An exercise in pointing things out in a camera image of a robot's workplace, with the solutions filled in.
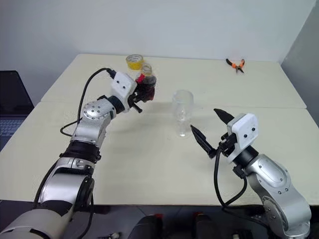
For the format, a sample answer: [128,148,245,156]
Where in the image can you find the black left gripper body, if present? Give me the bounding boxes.
[128,89,146,114]

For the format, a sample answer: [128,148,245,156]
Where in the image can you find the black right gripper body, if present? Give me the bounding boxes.
[218,132,238,157]

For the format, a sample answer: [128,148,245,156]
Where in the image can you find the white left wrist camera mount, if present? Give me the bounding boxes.
[110,71,138,113]

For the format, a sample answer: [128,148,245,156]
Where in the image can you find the yellow tape roll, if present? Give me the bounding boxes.
[125,53,146,72]

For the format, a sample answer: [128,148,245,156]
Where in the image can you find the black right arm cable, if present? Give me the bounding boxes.
[213,148,248,208]

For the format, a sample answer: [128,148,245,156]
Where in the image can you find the dark drink bottle yellow neck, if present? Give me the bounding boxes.
[136,62,158,103]

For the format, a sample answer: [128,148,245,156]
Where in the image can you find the orange black pliers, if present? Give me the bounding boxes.
[225,58,246,75]

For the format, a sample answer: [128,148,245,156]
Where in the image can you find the dark rounded shape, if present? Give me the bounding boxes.
[195,212,225,239]
[134,215,164,239]

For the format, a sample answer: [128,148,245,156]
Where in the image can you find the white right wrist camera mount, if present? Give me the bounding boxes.
[226,113,259,164]

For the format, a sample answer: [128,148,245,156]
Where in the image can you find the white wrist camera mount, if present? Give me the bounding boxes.
[226,113,259,164]
[110,71,138,113]

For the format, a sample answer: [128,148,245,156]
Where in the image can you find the dark laptop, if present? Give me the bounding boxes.
[0,70,34,152]

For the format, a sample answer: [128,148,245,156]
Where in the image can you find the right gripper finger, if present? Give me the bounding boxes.
[214,108,234,125]
[190,124,217,159]

